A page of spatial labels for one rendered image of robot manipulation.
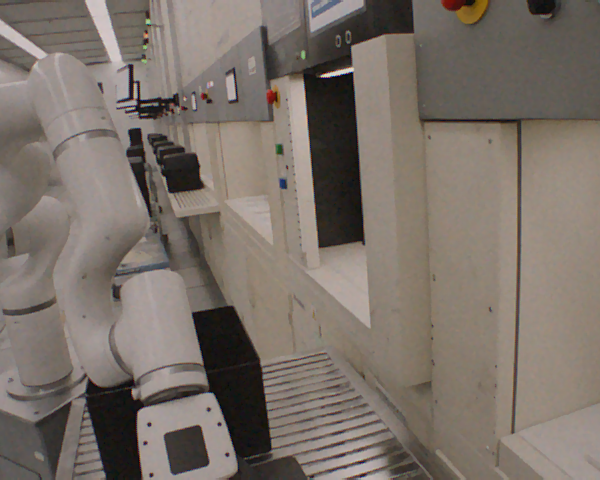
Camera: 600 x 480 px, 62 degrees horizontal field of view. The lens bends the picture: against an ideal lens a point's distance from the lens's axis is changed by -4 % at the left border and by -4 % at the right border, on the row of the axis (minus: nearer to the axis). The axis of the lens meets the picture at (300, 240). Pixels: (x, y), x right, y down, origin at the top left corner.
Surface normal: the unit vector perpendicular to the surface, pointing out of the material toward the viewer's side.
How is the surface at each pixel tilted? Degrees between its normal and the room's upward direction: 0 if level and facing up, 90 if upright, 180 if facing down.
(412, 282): 90
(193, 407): 41
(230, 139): 90
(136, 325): 57
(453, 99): 90
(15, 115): 94
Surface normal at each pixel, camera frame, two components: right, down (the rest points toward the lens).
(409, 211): 0.30, 0.21
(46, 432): 0.88, 0.04
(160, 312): 0.21, -0.55
